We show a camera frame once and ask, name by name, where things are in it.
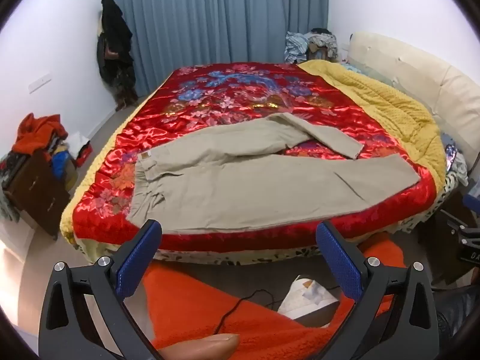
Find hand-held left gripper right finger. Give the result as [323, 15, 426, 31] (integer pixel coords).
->
[316, 220, 440, 360]

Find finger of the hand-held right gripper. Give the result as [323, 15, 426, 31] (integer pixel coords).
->
[439, 194, 480, 241]

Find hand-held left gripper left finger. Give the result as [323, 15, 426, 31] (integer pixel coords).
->
[37, 218, 166, 360]

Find beige pants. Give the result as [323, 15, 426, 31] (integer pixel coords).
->
[127, 112, 421, 231]

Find person's right forearm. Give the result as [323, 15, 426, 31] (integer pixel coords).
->
[435, 285, 480, 349]

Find person's left hand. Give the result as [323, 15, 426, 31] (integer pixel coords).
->
[155, 333, 241, 360]

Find white shoe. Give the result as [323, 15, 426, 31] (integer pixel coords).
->
[277, 274, 340, 319]

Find patterned cloth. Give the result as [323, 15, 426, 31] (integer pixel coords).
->
[444, 142, 469, 188]

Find orange fleece clothing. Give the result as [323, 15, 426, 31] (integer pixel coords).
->
[142, 232, 409, 360]

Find red box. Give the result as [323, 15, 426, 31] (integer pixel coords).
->
[73, 139, 92, 167]

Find blue and yellow bag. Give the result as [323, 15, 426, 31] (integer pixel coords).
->
[50, 146, 77, 192]

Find dark wooden nightstand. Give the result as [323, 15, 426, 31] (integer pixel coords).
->
[2, 150, 72, 241]

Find cream padded headboard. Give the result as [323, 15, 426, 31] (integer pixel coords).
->
[347, 32, 480, 158]

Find orange clothes pile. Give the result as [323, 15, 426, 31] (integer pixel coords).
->
[13, 112, 70, 154]

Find light blue pillow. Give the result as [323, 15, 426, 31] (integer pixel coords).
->
[343, 62, 398, 87]

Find red floral satin blanket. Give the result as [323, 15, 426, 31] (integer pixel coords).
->
[71, 62, 437, 252]

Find pile of mixed clothes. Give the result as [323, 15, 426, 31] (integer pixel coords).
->
[284, 28, 340, 64]

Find dark hanging clothes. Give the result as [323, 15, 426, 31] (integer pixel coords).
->
[95, 0, 139, 111]

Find blue curtain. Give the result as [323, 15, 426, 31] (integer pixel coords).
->
[105, 0, 331, 98]

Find black cable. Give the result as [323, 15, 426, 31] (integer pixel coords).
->
[214, 289, 286, 336]

